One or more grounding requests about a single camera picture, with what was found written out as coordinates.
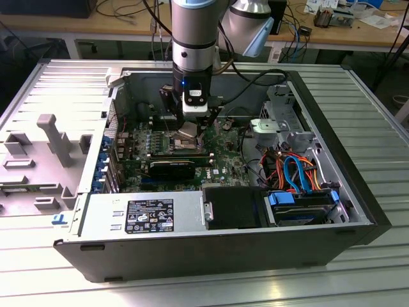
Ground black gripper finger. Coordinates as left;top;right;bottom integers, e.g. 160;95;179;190
195;96;224;141
158;83;186;132

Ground silver CPU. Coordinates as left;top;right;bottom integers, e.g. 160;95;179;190
177;123;199;143

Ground CPU socket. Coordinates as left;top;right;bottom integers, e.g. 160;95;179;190
167;129;207;153

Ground green motherboard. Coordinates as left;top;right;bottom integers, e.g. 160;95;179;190
115;117;258;194

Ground silver metal drive cage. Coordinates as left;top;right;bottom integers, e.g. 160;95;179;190
249;83;320;153

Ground pale grey case latch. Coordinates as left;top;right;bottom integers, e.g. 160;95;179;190
104;66;125;89

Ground black graphics card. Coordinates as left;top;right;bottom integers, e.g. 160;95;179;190
148;159;196;180

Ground wooden desk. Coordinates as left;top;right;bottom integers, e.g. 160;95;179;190
0;0;409;54

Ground tall black box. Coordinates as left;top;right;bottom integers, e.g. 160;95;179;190
268;0;288;36

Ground silver power supply unit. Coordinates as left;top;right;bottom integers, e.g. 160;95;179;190
70;191;206;238

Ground hard disk in blue carrier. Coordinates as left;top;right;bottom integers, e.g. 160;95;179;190
263;190;340;228

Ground copper coil transformer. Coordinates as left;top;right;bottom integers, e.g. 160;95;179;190
313;8;335;28

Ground printed white paper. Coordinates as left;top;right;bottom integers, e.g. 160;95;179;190
305;0;340;14

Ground grey plastic parts rack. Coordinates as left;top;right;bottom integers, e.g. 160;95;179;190
0;113;94;219

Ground wide black box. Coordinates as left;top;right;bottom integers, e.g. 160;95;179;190
0;0;94;19

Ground green circuit board device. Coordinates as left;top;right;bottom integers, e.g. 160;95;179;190
330;8;356;28

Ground black PC case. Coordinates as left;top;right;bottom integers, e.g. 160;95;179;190
52;65;393;284

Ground white papers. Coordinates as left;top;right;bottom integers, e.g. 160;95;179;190
358;11;401;30

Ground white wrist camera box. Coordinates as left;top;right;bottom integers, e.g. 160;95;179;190
181;82;210;118

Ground thick black cable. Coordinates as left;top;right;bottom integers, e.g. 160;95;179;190
239;126;268;189

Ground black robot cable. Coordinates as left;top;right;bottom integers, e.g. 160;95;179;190
217;19;288;88

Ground orange power wire bundle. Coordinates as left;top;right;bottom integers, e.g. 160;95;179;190
261;150;322;193

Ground blue data wire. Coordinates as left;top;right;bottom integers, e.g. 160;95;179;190
282;154;317;196

